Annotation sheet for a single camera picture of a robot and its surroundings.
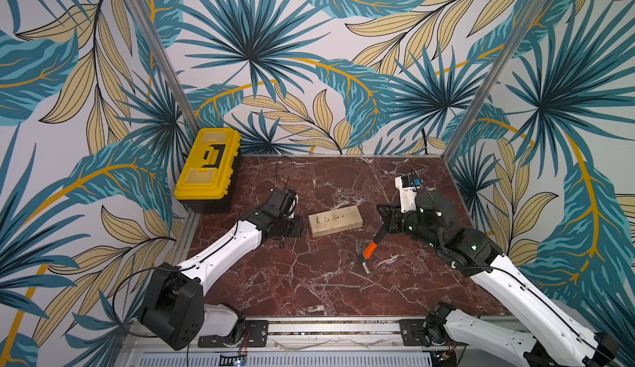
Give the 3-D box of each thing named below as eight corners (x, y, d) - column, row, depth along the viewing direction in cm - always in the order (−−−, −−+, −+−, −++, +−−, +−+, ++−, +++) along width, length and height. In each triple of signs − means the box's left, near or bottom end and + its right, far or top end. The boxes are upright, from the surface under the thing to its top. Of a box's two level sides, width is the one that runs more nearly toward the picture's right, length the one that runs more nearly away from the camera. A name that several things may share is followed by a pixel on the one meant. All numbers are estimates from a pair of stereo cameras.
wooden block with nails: (312, 238, 95) (312, 234, 92) (307, 219, 100) (307, 214, 97) (363, 227, 98) (364, 222, 95) (356, 209, 103) (357, 204, 100)
